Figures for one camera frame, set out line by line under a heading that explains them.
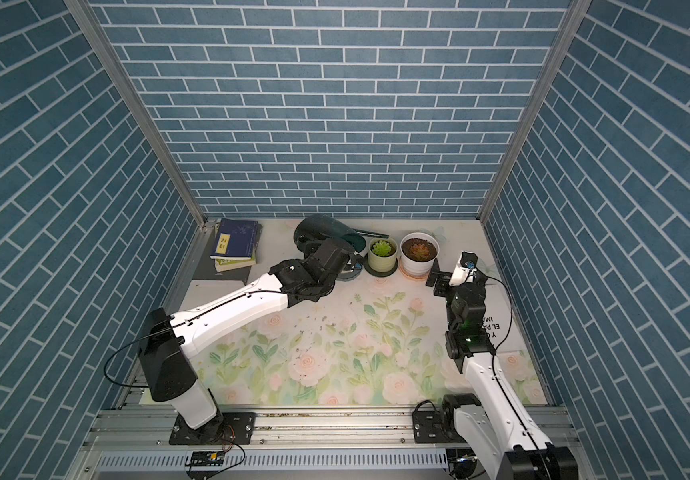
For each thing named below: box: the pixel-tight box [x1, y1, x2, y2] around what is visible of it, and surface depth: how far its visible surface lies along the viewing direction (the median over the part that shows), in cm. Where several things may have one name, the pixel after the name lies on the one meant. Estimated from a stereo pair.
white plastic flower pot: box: [400, 232, 440, 277], surface depth 101 cm
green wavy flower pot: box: [368, 238, 399, 273], surface depth 102 cm
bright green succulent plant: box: [372, 240, 392, 257], surface depth 102 cm
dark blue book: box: [210, 218, 258, 260], surface depth 106 cm
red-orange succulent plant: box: [409, 243, 431, 260], surface depth 101 cm
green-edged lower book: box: [214, 252, 256, 273], surface depth 101 cm
